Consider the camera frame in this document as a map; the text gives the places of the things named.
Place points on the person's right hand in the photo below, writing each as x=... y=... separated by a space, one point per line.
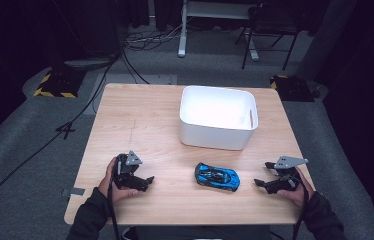
x=297 y=195

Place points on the black chair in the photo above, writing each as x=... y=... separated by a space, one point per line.
x=268 y=23

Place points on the white plastic bin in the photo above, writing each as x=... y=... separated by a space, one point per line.
x=218 y=116

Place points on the yellow black striped base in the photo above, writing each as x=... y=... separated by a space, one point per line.
x=291 y=88
x=60 y=85

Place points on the person's left hand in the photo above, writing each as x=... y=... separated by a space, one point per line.
x=106 y=186

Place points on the blue toy car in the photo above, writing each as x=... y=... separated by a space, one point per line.
x=217 y=176

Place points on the white desk frame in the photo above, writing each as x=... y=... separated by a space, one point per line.
x=182 y=33

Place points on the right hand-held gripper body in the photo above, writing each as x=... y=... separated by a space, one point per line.
x=288 y=173

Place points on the black stand with grey base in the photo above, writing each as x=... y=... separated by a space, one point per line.
x=88 y=61

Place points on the grey tape strip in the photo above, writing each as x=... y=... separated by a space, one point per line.
x=75 y=191

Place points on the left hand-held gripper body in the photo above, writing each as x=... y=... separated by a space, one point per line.
x=124 y=173

